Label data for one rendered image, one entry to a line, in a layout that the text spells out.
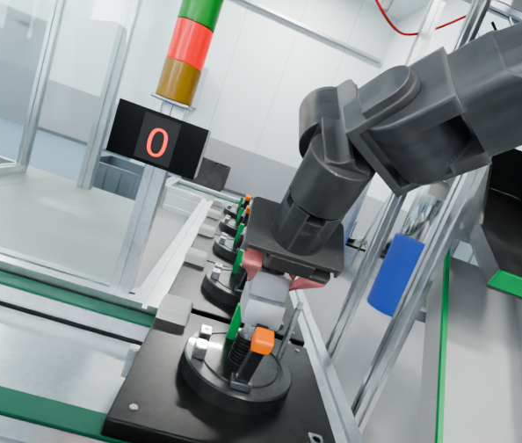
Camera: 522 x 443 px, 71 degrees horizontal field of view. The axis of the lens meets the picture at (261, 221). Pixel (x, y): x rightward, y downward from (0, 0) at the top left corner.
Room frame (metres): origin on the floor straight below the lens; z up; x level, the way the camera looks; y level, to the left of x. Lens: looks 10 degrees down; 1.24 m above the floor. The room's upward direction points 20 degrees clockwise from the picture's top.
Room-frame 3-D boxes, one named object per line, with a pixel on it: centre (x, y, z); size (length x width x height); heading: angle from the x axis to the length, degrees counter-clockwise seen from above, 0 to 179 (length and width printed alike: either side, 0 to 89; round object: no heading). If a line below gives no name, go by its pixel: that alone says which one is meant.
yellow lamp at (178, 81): (0.52, 0.17, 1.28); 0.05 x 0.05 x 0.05
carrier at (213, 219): (1.16, 0.05, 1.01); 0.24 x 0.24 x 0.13; 7
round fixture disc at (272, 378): (0.42, -0.03, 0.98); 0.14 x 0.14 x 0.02
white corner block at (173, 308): (0.51, 0.07, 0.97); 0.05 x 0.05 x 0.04; 7
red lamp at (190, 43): (0.52, 0.17, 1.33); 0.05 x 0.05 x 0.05
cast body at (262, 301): (0.43, -0.03, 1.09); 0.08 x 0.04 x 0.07; 8
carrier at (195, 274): (0.67, 0.00, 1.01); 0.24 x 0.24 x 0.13; 7
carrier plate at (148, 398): (0.42, -0.03, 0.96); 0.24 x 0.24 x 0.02; 7
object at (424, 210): (1.29, -0.54, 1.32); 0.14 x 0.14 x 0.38
